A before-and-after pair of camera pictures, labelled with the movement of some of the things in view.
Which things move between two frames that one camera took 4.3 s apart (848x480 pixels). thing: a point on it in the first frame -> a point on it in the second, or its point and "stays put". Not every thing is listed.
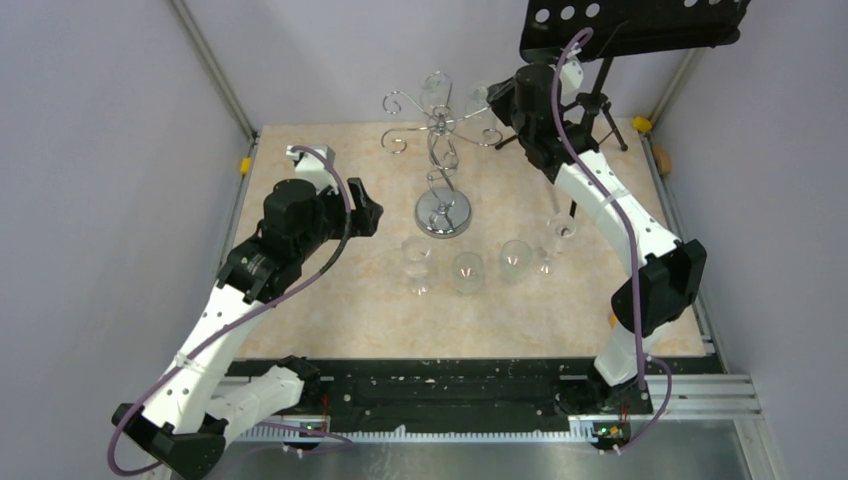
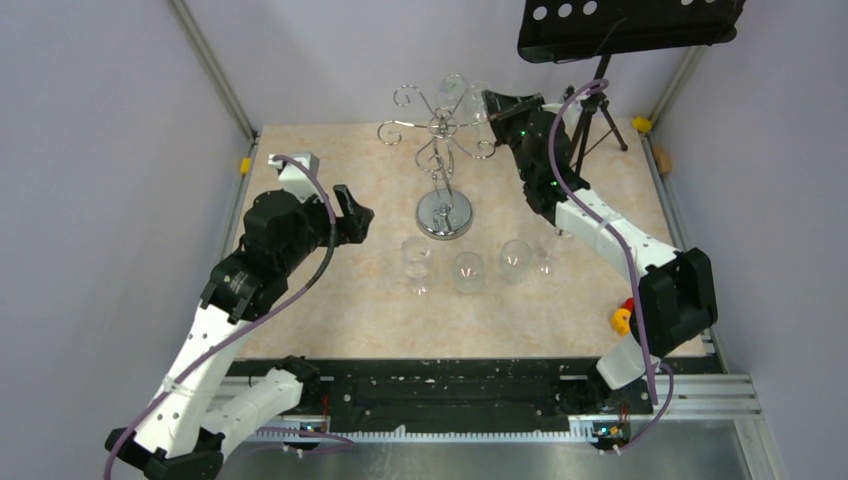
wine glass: (415, 256) stays put
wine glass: (561, 227) stays put
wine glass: (436, 89) -> (452, 91)
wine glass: (514, 258) stays put
